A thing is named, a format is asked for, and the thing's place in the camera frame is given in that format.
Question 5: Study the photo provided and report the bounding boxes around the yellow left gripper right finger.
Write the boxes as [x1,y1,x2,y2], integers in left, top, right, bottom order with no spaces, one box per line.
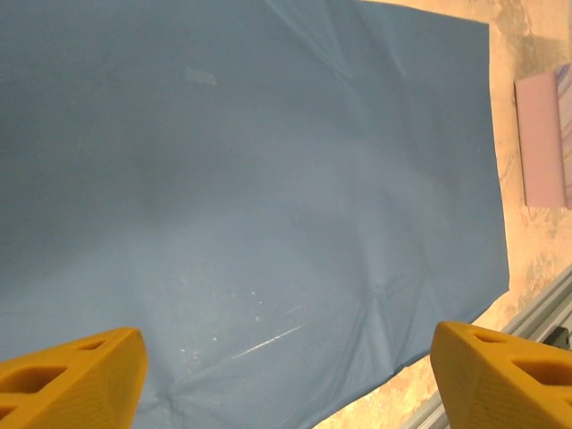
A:
[430,321,572,429]

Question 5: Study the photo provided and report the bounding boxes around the aluminium frame rails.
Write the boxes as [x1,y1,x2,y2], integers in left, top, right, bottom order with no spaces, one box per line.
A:
[404,265,572,429]

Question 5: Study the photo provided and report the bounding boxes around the pink gift box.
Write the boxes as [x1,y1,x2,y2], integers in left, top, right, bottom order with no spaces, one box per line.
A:
[513,62,572,209]

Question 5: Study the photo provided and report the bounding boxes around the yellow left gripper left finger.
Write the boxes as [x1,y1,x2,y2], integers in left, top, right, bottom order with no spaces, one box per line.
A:
[0,326,149,429]

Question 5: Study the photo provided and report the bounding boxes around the blue wrapping paper sheet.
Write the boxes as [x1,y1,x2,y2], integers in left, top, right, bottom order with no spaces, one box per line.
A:
[0,0,511,429]

